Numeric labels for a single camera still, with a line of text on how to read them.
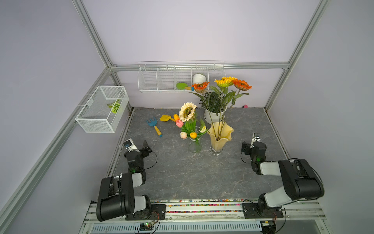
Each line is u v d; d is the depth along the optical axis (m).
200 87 0.71
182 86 1.01
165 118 1.12
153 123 1.12
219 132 0.87
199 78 0.93
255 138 0.82
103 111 0.83
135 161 0.67
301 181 0.46
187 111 0.62
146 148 0.83
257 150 0.72
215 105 0.96
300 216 0.75
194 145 0.97
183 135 0.71
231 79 0.74
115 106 0.81
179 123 0.73
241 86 0.71
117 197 0.44
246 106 1.24
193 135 0.68
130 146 0.76
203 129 0.69
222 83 0.71
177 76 1.01
